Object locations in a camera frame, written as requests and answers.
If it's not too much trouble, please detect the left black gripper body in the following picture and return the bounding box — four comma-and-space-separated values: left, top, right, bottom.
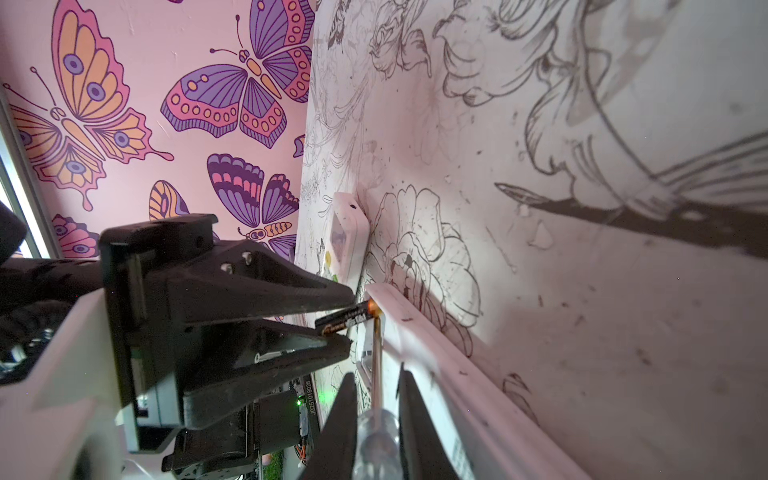
99, 214, 252, 453

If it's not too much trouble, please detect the clear handle screwdriver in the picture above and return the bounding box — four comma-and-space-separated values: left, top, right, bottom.
352, 317, 403, 479

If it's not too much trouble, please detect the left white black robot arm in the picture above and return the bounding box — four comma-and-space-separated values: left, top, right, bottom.
1, 209, 355, 479

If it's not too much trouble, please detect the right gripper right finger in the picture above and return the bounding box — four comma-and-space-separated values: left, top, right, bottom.
396, 367, 459, 480

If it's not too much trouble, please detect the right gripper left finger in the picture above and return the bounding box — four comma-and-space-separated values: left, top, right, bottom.
299, 373, 358, 480

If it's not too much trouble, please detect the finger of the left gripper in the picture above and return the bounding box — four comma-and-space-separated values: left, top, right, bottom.
161, 239, 355, 336
181, 319, 351, 430

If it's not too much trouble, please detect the white remote with display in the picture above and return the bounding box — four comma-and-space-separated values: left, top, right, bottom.
366, 283, 588, 479

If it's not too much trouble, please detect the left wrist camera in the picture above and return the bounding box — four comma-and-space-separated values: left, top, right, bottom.
1, 290, 124, 479

